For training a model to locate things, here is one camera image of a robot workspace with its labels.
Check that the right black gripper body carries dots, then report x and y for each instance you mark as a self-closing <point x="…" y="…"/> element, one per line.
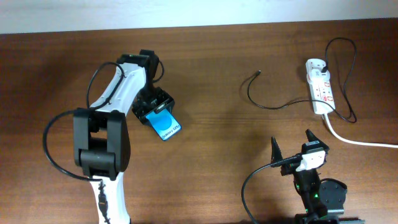
<point x="299" y="177"/>

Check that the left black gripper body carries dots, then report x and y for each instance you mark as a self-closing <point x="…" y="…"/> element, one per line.
<point x="151" y="98"/>

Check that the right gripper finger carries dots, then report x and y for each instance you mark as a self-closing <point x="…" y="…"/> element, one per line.
<point x="314" y="141"/>
<point x="276" y="155"/>

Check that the blue Galaxy smartphone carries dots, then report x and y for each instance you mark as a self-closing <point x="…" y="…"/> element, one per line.
<point x="165" y="125"/>

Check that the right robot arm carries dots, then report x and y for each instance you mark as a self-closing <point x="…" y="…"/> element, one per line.
<point x="323" y="199"/>

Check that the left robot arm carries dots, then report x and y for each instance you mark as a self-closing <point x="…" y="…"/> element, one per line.
<point x="102" y="146"/>

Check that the white USB charger adapter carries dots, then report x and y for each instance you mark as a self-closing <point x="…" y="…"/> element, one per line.
<point x="316" y="76"/>

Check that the white power strip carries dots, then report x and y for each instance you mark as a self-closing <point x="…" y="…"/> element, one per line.
<point x="321" y="93"/>

